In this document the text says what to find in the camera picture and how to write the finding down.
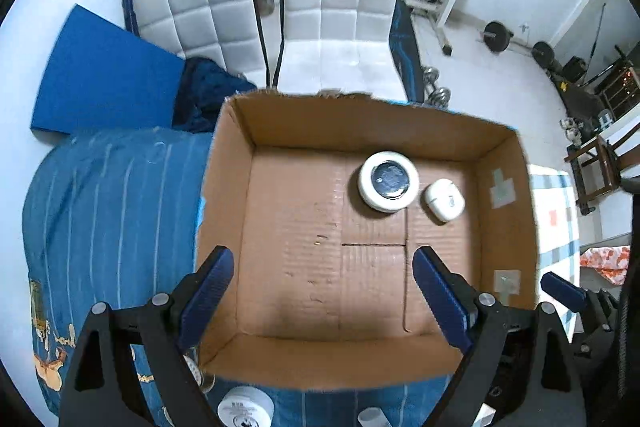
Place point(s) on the small chrome dumbbell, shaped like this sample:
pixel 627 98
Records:
pixel 434 95

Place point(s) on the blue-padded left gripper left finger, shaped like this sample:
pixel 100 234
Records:
pixel 102 387

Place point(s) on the dark blue crumpled cloth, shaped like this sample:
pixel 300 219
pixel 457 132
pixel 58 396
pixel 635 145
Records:
pixel 203 89

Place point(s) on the open cardboard box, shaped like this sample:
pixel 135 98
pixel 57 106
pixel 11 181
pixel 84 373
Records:
pixel 496 231

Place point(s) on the floor barbell black plates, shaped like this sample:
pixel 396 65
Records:
pixel 498 38

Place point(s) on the left white quilted chair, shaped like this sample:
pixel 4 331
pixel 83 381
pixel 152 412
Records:
pixel 227 32

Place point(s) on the white teal spray bottle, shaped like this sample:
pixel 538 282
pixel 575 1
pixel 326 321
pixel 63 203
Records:
pixel 372 417

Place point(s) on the white quilted chair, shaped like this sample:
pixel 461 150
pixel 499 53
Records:
pixel 338 45
pixel 227 32

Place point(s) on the white purifying cream jar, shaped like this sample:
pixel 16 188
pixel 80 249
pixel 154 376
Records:
pixel 246 406

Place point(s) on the orange white patterned cloth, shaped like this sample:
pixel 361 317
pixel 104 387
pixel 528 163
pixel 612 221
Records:
pixel 610 262

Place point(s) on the plaid checked blanket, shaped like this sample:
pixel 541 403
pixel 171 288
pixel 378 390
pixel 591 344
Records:
pixel 556 217

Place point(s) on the dark wooden chair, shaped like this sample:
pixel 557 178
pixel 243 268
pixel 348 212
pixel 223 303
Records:
pixel 596 170

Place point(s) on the blue foam wedge cushion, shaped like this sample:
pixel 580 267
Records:
pixel 99 76

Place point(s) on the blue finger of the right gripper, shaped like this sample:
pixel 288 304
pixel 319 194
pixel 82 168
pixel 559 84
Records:
pixel 562 290

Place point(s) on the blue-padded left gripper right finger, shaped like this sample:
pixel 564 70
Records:
pixel 516 361

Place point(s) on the right white quilted chair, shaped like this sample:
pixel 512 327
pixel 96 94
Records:
pixel 338 45

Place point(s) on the blue striped bedspread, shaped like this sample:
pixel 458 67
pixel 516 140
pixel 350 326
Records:
pixel 115 216

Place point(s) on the white round jar dark lid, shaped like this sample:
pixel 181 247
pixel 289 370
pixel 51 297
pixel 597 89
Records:
pixel 388 182

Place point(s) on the white oval earbud case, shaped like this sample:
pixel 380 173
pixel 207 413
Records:
pixel 444 199

